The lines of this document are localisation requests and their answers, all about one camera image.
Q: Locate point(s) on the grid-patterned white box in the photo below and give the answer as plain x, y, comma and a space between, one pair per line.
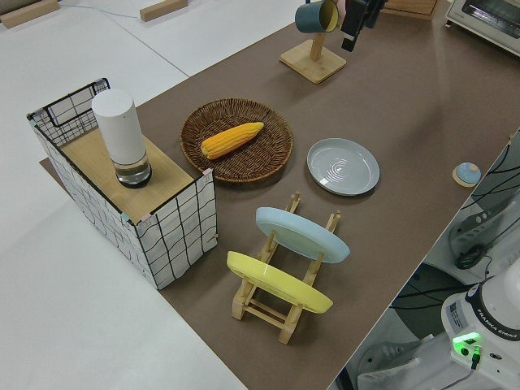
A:
174, 239

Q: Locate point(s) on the teal mug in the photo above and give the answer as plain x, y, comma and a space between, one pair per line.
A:
308, 18

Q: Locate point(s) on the light blue plate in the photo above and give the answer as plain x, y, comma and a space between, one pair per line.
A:
300, 237

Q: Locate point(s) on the pink tape piece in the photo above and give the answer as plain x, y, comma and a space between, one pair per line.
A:
145, 219
207, 172

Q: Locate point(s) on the wooden drawer box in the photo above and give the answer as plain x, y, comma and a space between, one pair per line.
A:
410, 6

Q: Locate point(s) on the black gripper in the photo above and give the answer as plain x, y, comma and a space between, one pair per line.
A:
355, 18

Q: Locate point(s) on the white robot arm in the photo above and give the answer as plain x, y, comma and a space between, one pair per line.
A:
487, 321

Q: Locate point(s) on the brown wicker basket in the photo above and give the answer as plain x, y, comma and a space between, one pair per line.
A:
264, 162

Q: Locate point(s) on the yellow corn cob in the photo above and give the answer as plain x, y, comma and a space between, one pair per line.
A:
231, 140

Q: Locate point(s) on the wooden block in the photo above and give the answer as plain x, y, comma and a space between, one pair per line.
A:
166, 9
28, 14

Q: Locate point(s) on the white cylinder with clear base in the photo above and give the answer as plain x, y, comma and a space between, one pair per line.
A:
120, 130

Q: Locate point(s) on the gray plate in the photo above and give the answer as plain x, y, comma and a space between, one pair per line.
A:
343, 167

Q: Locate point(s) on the dark round pedestal base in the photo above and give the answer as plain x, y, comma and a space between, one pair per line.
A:
426, 284

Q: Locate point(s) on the cream toaster oven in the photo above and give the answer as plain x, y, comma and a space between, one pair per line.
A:
483, 20

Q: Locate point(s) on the wooden plate rack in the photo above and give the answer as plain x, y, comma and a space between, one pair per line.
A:
260, 315

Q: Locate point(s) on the brown table mat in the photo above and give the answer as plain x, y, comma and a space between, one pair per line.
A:
406, 101

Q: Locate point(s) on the white robot mount foot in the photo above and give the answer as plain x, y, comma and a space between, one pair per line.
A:
386, 361
463, 227

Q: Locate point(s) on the wooden mug tree stand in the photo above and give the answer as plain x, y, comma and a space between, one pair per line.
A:
313, 61

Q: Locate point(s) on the blue service bell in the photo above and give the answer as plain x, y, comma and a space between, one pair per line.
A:
467, 172

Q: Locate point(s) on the yellow plate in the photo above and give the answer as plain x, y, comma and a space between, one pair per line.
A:
280, 284

